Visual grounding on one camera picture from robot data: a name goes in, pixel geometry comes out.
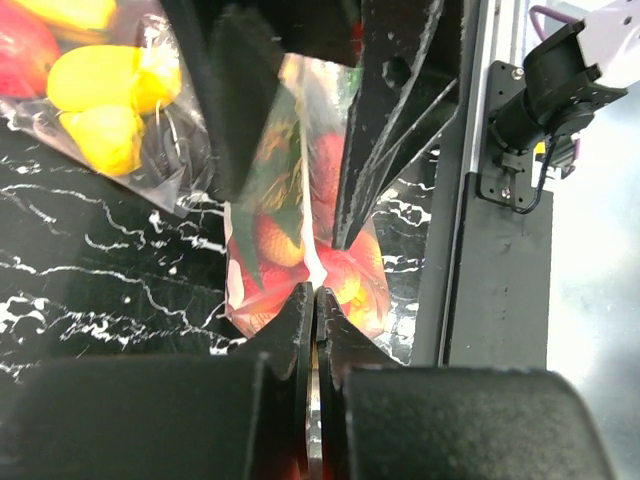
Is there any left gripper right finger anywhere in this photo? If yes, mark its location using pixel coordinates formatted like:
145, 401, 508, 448
315, 287, 398, 479

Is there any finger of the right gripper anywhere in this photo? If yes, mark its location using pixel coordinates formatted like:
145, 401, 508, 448
332, 0, 480, 250
161, 0, 360, 201

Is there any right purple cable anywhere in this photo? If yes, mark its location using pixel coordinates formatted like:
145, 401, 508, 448
528, 3, 586, 39

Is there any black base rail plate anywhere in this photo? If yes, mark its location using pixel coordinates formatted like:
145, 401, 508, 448
410, 1, 553, 368

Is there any polka dot zip bag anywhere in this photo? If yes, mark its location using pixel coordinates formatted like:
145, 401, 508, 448
224, 54, 359, 337

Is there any zip bag with apple and peppers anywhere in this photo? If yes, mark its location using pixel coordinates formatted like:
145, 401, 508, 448
1, 1, 216, 216

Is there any fake cherry bunch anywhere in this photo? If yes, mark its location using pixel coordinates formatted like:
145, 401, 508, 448
248, 133, 390, 338

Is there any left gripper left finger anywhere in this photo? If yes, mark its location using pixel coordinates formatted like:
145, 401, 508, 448
227, 283, 314, 479

